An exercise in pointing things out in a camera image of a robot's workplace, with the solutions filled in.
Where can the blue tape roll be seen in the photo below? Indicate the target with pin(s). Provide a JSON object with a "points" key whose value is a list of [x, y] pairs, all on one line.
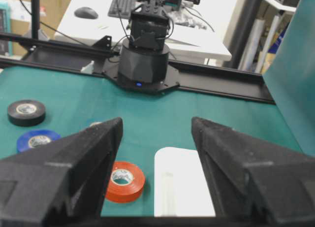
{"points": [[34, 138]]}

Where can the white tape roll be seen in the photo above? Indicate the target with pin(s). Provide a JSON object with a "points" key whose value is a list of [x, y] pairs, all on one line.
{"points": [[94, 124]]}

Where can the black aluminium frame rail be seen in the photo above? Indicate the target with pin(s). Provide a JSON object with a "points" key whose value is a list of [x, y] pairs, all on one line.
{"points": [[68, 57]]}

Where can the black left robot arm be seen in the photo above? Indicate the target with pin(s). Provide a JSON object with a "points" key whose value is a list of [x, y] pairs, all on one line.
{"points": [[142, 64]]}

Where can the white plastic tray case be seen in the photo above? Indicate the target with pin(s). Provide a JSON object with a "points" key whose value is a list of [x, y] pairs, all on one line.
{"points": [[180, 187]]}

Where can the black computer mouse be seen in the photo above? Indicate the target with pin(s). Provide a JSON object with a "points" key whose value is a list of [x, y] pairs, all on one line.
{"points": [[86, 13]]}

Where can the red tape roll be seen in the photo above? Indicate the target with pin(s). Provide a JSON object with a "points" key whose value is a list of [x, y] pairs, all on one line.
{"points": [[126, 183]]}

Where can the cardboard box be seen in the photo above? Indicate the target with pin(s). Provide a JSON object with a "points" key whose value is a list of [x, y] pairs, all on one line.
{"points": [[51, 13]]}

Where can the black keyboard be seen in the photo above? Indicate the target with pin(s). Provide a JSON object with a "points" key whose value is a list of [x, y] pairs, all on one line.
{"points": [[121, 8]]}

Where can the black tape roll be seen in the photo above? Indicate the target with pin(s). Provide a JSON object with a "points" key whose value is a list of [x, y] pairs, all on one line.
{"points": [[26, 113]]}

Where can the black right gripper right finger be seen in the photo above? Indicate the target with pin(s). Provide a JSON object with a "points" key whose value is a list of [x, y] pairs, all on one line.
{"points": [[253, 179]]}

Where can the green table cloth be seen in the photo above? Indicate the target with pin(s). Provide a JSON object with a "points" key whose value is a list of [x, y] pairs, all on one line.
{"points": [[151, 122]]}

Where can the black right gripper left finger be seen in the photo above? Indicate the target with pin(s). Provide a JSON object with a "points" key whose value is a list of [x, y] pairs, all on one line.
{"points": [[61, 182]]}

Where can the green backdrop curtain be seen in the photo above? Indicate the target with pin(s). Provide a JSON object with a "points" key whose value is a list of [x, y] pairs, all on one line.
{"points": [[291, 76]]}

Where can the white desk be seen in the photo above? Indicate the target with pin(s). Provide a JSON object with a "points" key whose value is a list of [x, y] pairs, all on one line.
{"points": [[184, 41]]}

